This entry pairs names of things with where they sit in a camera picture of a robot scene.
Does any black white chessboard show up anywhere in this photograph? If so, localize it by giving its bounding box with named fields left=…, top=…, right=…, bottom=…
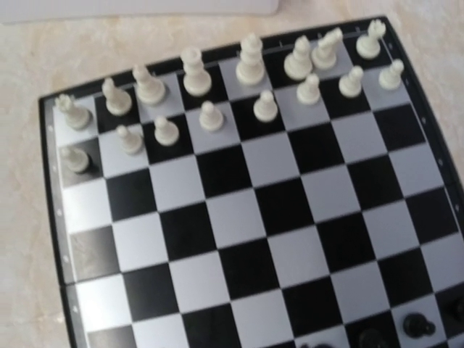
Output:
left=38, top=18, right=463, bottom=347

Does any white plastic compartment tray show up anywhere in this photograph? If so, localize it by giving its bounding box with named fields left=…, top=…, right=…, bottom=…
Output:
left=1, top=0, right=279, bottom=23

